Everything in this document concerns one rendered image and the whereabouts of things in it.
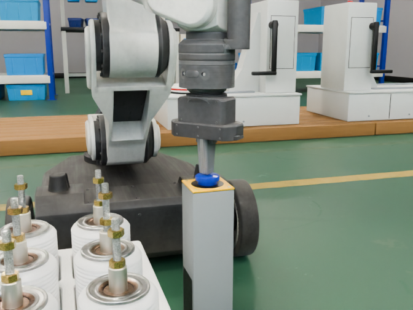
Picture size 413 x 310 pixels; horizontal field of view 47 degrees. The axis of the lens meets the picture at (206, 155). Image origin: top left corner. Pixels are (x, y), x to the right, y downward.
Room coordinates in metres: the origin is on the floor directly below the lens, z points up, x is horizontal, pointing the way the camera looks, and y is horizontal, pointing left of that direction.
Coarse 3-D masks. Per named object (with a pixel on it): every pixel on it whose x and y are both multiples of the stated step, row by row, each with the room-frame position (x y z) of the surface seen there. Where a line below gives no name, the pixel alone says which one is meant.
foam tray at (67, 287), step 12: (60, 252) 0.79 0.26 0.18; (72, 252) 0.79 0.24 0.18; (144, 252) 0.79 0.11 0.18; (60, 264) 0.77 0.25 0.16; (72, 264) 0.78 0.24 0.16; (144, 264) 0.74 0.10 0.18; (60, 276) 0.77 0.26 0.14; (72, 276) 0.70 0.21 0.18; (144, 276) 0.70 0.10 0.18; (60, 288) 0.66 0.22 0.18; (72, 288) 0.66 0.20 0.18; (60, 300) 0.66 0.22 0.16; (72, 300) 0.63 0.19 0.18
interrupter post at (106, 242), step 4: (100, 232) 0.63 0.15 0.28; (104, 232) 0.63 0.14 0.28; (100, 236) 0.63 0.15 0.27; (104, 236) 0.63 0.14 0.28; (100, 240) 0.63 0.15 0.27; (104, 240) 0.63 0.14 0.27; (108, 240) 0.63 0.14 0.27; (100, 244) 0.63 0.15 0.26; (104, 244) 0.63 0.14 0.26; (108, 244) 0.63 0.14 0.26; (100, 248) 0.63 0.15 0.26; (104, 248) 0.63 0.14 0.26; (108, 248) 0.63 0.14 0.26; (104, 252) 0.63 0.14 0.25; (108, 252) 0.63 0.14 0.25
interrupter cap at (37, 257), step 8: (32, 248) 0.64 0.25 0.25; (40, 248) 0.64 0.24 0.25; (0, 256) 0.61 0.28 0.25; (32, 256) 0.62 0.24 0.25; (40, 256) 0.61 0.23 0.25; (48, 256) 0.61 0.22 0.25; (0, 264) 0.59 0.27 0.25; (16, 264) 0.59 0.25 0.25; (24, 264) 0.59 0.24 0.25; (32, 264) 0.59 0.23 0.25; (40, 264) 0.59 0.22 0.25; (0, 272) 0.57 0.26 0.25
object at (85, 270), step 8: (136, 248) 0.65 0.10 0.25; (80, 256) 0.62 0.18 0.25; (128, 256) 0.62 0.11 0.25; (136, 256) 0.63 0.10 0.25; (80, 264) 0.61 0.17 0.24; (88, 264) 0.60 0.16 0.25; (96, 264) 0.60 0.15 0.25; (104, 264) 0.60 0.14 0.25; (128, 264) 0.61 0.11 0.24; (136, 264) 0.62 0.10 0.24; (80, 272) 0.61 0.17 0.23; (88, 272) 0.60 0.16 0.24; (96, 272) 0.59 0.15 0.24; (104, 272) 0.59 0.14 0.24; (136, 272) 0.62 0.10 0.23; (80, 280) 0.61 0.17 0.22; (88, 280) 0.60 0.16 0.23; (80, 288) 0.61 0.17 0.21
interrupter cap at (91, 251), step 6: (96, 240) 0.66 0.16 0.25; (120, 240) 0.67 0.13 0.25; (126, 240) 0.66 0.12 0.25; (84, 246) 0.64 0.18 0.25; (90, 246) 0.65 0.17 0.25; (96, 246) 0.65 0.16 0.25; (120, 246) 0.65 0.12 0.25; (126, 246) 0.65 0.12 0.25; (132, 246) 0.64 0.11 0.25; (84, 252) 0.63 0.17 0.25; (90, 252) 0.62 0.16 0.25; (96, 252) 0.63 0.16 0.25; (126, 252) 0.63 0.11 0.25; (132, 252) 0.63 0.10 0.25; (90, 258) 0.61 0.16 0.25; (96, 258) 0.60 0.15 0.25; (102, 258) 0.60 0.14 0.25; (108, 258) 0.60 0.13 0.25
